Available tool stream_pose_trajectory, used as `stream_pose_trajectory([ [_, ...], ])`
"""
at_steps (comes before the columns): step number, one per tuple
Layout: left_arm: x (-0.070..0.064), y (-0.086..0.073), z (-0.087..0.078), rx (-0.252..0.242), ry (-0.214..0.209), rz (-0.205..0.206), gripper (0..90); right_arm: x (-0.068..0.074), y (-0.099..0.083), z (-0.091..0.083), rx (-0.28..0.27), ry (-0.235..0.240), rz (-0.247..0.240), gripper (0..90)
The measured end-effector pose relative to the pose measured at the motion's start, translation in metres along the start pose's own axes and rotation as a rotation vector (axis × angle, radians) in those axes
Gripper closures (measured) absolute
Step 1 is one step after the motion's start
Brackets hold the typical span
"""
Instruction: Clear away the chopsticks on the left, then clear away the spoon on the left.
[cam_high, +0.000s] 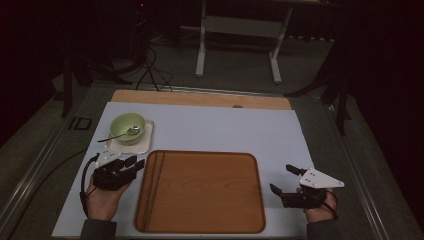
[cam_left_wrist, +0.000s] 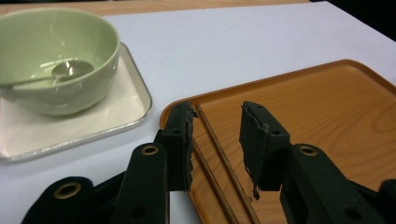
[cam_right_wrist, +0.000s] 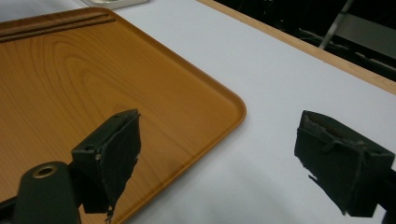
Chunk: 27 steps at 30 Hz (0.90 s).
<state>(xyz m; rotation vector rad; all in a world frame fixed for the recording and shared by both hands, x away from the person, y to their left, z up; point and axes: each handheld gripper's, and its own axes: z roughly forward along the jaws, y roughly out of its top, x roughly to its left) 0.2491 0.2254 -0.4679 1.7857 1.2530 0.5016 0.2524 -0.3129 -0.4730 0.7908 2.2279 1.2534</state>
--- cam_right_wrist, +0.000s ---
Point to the brown wooden tray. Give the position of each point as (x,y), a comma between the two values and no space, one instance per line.
(124,77)

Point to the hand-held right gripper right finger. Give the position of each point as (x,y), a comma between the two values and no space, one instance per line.
(342,161)

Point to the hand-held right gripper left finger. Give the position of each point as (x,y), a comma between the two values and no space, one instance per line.
(112,161)

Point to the white table cover sheet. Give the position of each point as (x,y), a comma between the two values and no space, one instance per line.
(264,77)

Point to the white square plate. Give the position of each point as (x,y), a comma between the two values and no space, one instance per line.
(115,3)

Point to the brown wooden chopstick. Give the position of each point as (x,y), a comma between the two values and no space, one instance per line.
(56,22)
(56,30)

